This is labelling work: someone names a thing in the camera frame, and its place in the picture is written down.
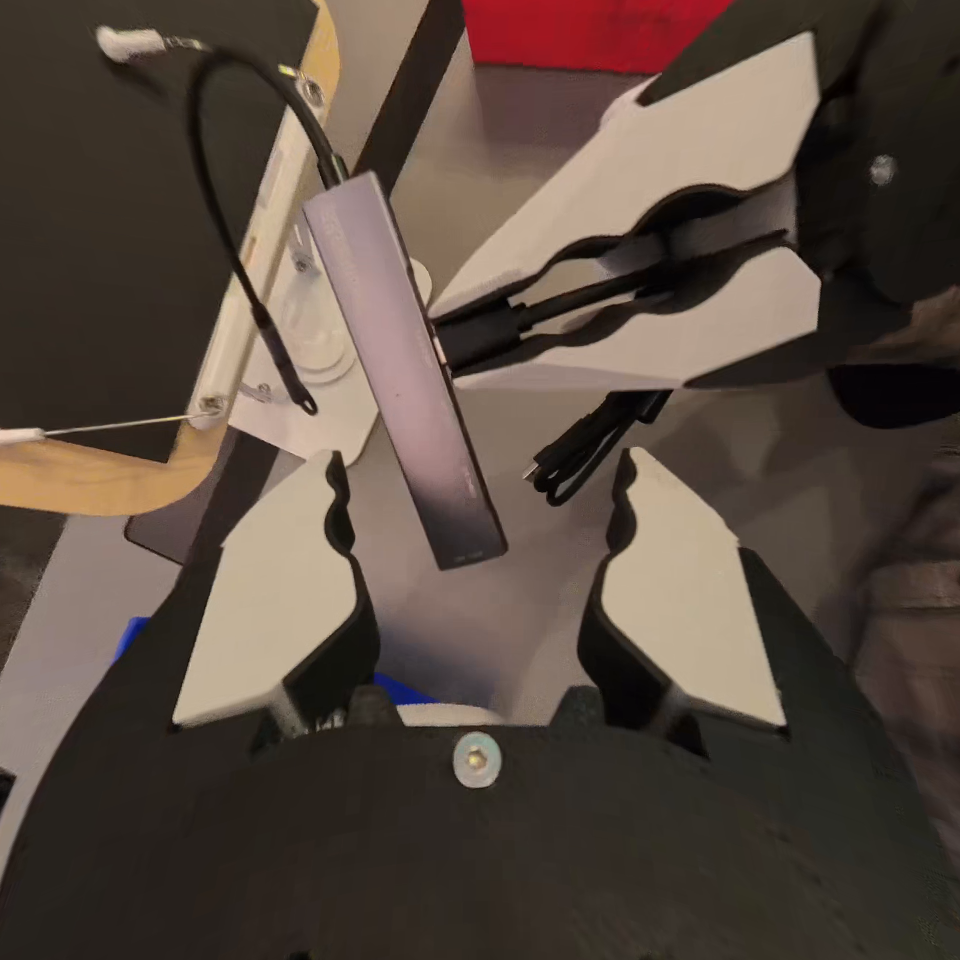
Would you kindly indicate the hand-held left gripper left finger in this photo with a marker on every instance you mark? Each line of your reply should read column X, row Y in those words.
column 278, row 600

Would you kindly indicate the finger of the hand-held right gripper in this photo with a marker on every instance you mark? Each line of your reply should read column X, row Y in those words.
column 675, row 143
column 720, row 323

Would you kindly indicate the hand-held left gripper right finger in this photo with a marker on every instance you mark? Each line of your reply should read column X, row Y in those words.
column 683, row 600

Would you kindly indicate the grey usb hub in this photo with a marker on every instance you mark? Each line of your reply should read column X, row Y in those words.
column 405, row 375

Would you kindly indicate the red plastic bin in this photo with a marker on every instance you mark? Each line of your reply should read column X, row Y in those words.
column 585, row 38

